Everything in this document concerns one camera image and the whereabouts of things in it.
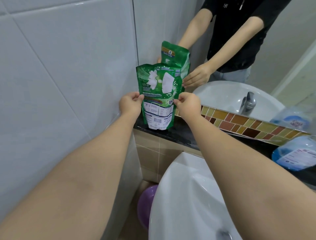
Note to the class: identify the person's left thumb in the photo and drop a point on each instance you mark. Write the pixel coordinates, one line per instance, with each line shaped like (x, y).
(140, 98)

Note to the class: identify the black stone ledge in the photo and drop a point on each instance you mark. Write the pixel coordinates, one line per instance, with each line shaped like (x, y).
(184, 136)

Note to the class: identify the person's left hand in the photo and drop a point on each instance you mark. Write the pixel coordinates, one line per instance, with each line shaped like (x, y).
(128, 105)

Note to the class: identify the green detergent refill pouch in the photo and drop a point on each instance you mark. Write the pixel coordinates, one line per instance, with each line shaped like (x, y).
(160, 84)

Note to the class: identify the person's right thumb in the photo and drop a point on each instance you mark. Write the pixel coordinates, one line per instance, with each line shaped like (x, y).
(177, 101)

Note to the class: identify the person's right forearm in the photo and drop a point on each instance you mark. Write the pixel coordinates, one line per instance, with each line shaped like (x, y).
(246, 178)

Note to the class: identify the wall mirror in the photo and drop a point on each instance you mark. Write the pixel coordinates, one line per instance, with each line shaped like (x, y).
(271, 49)

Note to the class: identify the person's left forearm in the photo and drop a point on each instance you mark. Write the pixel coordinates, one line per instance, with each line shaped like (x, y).
(81, 178)

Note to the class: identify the blue refill pouch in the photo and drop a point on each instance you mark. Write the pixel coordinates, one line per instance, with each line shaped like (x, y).
(295, 154)

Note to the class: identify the white ceramic sink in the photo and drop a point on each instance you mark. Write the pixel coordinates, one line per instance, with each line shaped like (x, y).
(190, 197)

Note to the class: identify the person's right hand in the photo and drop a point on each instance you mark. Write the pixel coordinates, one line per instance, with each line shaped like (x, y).
(188, 107)

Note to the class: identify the purple plastic bowl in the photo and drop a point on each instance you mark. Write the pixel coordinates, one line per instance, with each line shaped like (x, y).
(145, 207)

